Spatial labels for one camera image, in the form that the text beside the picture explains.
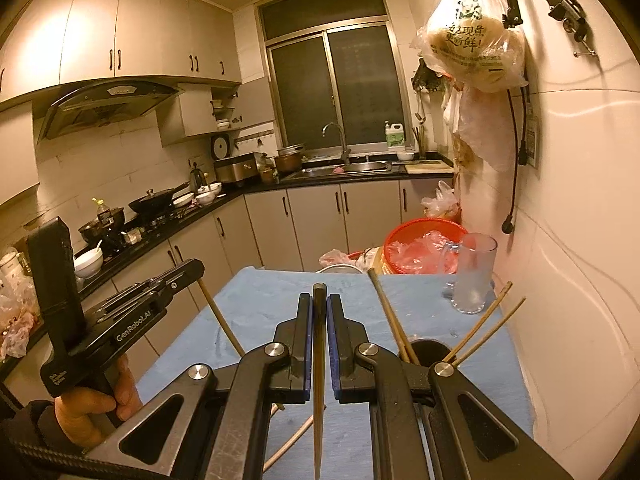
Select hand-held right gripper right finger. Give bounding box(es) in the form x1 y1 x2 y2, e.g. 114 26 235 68
326 293 575 480

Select chrome kitchen faucet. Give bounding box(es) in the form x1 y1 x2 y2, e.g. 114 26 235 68
321 122 352 166

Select person's left forearm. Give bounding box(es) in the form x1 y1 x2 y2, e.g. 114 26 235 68
0 385 86 480

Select black range hood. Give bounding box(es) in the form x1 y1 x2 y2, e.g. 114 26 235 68
36 79 185 147

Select silver countertop appliance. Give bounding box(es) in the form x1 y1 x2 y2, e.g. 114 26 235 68
214 152 261 184

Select beige kitchen cabinets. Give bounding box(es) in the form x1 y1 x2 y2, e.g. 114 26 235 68
0 177 463 396
0 0 243 106

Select black wok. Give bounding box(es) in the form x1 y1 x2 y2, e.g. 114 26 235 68
77 207 126 251

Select clear glass mug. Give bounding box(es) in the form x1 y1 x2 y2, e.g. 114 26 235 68
446 232 499 315

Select wall socket panel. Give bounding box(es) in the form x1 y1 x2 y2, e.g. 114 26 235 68
520 115 542 168

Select black kitchen countertop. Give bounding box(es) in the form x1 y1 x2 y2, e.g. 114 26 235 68
0 152 456 366

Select hanging white plastic bags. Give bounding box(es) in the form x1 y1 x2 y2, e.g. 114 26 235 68
442 82 518 176

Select red plastic basin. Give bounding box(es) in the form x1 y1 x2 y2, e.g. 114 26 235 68
382 218 471 276

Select person's left hand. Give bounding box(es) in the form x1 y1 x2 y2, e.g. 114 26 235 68
54 352 143 451

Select kitchen window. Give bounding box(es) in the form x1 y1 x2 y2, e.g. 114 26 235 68
257 0 413 153

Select black plug with cable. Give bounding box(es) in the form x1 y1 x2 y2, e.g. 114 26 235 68
500 85 532 235

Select wooden cutting board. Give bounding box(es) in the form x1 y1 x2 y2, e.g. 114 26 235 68
404 159 453 175

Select dark perforated utensil holder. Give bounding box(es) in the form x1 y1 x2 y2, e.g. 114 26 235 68
406 338 453 368

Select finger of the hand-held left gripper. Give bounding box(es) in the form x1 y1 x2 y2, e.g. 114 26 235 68
145 258 206 302

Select steel kitchen sink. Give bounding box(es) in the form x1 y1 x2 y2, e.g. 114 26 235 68
290 160 393 181

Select beige upper kitchen cabinets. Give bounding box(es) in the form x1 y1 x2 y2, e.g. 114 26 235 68
0 0 243 106

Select white bowl with spoon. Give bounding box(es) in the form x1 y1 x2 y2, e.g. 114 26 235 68
74 240 105 280

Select copper cooking pot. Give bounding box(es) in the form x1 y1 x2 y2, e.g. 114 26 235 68
274 143 307 175

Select beige lower kitchen cabinets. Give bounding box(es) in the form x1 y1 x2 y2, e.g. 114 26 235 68
0 177 463 396

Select thin pale bamboo chopstick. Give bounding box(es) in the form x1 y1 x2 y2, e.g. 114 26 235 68
451 297 527 366
441 281 514 364

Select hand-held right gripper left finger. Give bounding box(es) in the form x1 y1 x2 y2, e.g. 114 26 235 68
82 292 316 480

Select black frying pan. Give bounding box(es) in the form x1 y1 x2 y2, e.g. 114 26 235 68
128 182 191 216

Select cooking oil bottle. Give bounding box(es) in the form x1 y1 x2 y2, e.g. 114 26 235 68
92 197 113 238

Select white detergent bottle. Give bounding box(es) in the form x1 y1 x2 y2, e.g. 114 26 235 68
384 121 408 150

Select plastic bag of buns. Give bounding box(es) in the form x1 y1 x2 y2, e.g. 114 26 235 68
410 0 530 93

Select dark-tipped bamboo chopstick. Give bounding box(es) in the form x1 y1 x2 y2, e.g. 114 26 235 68
312 283 329 480

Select row of wooden chopsticks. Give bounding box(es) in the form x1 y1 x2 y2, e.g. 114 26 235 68
261 402 315 473

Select blue tablecloth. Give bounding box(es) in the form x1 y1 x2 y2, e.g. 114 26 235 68
135 266 533 480

